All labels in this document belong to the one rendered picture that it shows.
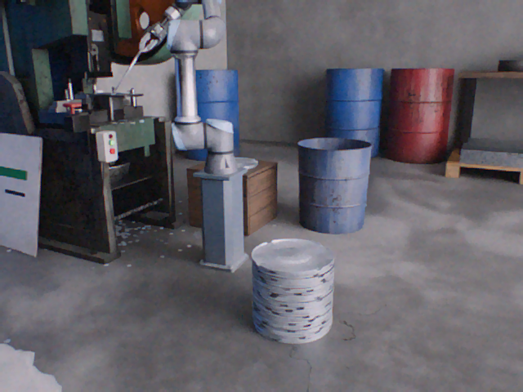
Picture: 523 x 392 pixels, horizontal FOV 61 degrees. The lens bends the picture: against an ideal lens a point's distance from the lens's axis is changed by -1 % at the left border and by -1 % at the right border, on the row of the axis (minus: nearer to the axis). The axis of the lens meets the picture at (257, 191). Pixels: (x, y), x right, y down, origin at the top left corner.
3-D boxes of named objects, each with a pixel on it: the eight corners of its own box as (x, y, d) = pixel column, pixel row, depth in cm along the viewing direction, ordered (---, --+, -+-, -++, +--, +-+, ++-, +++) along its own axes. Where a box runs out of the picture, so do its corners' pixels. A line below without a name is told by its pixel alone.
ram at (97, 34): (118, 71, 232) (113, 11, 224) (96, 72, 219) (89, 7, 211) (94, 71, 240) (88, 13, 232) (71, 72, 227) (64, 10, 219)
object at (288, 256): (299, 235, 177) (299, 233, 177) (351, 260, 154) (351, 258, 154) (236, 251, 162) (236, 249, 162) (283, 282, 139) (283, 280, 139)
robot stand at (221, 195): (249, 257, 221) (248, 168, 208) (232, 273, 204) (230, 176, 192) (216, 251, 228) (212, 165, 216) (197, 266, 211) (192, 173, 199)
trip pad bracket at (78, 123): (94, 154, 207) (89, 112, 202) (77, 158, 199) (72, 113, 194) (84, 153, 210) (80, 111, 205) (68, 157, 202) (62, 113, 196)
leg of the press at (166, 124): (185, 224, 269) (176, 69, 245) (173, 229, 259) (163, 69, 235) (78, 204, 310) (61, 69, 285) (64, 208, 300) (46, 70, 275)
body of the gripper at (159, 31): (149, 29, 212) (166, 11, 213) (145, 31, 220) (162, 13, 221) (161, 42, 216) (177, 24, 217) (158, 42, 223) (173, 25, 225)
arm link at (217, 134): (234, 151, 196) (234, 120, 193) (203, 152, 194) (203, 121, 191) (232, 146, 208) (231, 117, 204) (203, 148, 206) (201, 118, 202)
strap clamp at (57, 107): (84, 109, 228) (82, 88, 225) (56, 112, 213) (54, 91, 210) (76, 109, 230) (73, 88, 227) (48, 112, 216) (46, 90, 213)
